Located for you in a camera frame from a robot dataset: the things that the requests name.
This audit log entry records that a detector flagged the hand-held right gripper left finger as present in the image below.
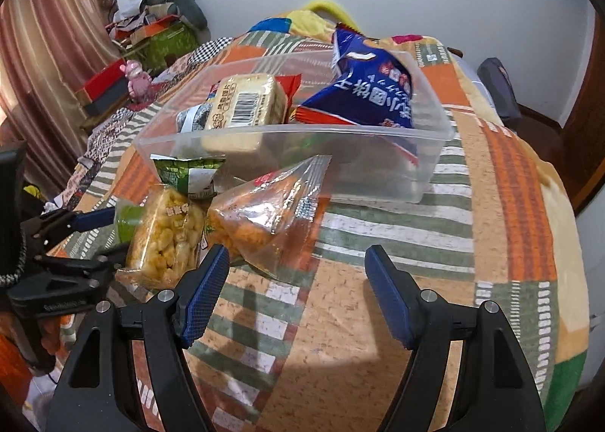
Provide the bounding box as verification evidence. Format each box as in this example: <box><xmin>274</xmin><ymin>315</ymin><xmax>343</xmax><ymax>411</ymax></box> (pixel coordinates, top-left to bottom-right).
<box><xmin>45</xmin><ymin>243</ymin><xmax>231</xmax><ymax>432</ymax></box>

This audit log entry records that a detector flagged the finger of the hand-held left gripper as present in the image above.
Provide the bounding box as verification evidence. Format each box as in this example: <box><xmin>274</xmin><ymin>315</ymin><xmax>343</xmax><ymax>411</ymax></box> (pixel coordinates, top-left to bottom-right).
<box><xmin>21</xmin><ymin>207</ymin><xmax>117</xmax><ymax>245</ymax></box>
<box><xmin>35</xmin><ymin>243</ymin><xmax>131</xmax><ymax>290</ymax></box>

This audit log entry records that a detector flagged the striped brown curtain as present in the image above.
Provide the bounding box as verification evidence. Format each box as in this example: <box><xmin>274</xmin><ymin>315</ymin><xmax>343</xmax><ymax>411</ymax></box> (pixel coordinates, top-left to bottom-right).
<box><xmin>0</xmin><ymin>0</ymin><xmax>120</xmax><ymax>199</ymax></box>

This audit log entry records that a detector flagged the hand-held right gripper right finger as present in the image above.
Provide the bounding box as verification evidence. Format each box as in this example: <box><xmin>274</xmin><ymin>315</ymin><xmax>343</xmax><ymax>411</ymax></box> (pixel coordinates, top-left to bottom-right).
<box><xmin>364</xmin><ymin>244</ymin><xmax>549</xmax><ymax>432</ymax></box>

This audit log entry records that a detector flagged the dark chair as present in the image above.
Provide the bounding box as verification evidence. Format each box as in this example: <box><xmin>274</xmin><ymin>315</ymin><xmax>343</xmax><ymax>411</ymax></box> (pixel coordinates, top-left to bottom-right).
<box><xmin>476</xmin><ymin>58</ymin><xmax>521</xmax><ymax>129</ymax></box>

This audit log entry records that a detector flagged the blue snack bag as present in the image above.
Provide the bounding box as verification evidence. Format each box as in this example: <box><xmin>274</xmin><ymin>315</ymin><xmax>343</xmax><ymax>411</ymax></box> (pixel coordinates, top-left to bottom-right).
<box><xmin>289</xmin><ymin>22</ymin><xmax>419</xmax><ymax>164</ymax></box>

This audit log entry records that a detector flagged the red box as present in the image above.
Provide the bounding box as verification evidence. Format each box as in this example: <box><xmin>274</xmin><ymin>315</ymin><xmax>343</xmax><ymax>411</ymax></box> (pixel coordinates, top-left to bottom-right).
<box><xmin>76</xmin><ymin>59</ymin><xmax>129</xmax><ymax>105</ymax></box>

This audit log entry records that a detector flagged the green jelly cup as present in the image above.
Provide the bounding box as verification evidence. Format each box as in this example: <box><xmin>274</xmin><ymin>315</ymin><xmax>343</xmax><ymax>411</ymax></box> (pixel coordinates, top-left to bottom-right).
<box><xmin>115</xmin><ymin>205</ymin><xmax>145</xmax><ymax>244</ymax></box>

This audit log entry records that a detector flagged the green pea packet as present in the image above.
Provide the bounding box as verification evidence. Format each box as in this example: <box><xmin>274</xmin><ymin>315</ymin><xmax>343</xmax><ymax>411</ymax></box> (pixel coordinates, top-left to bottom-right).
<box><xmin>150</xmin><ymin>154</ymin><xmax>227</xmax><ymax>201</ymax></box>

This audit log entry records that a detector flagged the pink plush toy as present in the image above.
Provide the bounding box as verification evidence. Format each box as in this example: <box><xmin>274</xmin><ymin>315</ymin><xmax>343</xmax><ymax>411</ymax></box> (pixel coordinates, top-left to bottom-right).
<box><xmin>124</xmin><ymin>60</ymin><xmax>153</xmax><ymax>105</ymax></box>

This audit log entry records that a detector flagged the yellow corn puff packet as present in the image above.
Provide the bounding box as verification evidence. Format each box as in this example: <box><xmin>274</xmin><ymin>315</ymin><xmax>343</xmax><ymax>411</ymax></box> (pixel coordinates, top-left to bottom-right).
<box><xmin>116</xmin><ymin>184</ymin><xmax>207</xmax><ymax>291</ymax></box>

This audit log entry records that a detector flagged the red snack packet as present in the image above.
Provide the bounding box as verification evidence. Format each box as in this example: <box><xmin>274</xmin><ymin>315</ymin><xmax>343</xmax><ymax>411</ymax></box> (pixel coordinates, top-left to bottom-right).
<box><xmin>274</xmin><ymin>74</ymin><xmax>303</xmax><ymax>124</ymax></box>

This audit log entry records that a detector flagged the beige rice cracker pack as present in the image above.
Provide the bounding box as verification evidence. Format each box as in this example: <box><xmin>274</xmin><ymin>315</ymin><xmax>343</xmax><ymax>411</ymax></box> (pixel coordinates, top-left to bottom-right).
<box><xmin>201</xmin><ymin>74</ymin><xmax>287</xmax><ymax>152</ymax></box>

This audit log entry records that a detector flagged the clear orange snack bag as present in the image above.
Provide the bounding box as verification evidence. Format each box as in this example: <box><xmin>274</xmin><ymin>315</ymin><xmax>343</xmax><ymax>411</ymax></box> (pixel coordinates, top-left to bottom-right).
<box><xmin>206</xmin><ymin>155</ymin><xmax>332</xmax><ymax>280</ymax></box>

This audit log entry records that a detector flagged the clear plastic container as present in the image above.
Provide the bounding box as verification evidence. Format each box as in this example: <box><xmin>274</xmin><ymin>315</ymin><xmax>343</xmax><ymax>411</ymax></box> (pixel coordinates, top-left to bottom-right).
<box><xmin>133</xmin><ymin>50</ymin><xmax>453</xmax><ymax>204</ymax></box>

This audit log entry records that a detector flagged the yellow colourful blanket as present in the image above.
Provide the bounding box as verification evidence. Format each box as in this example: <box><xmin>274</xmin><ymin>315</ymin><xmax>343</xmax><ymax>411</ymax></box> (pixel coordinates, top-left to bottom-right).
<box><xmin>248</xmin><ymin>0</ymin><xmax>351</xmax><ymax>43</ymax></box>

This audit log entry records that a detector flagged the clutter pile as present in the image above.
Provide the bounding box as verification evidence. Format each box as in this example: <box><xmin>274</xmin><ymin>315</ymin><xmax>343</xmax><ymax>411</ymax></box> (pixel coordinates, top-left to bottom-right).
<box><xmin>106</xmin><ymin>2</ymin><xmax>183</xmax><ymax>43</ymax></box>

